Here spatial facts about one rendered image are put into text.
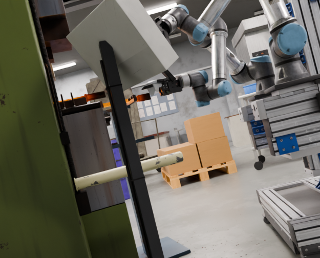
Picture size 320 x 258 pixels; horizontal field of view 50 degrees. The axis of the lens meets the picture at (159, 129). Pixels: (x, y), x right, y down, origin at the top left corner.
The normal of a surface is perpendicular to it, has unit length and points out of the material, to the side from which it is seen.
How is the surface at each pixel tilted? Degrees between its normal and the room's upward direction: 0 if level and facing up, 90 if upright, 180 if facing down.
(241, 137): 90
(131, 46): 120
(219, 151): 90
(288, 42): 97
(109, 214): 90
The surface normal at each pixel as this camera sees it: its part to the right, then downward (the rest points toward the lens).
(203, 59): -0.10, 0.00
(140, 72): -0.54, 0.64
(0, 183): 0.22, -0.07
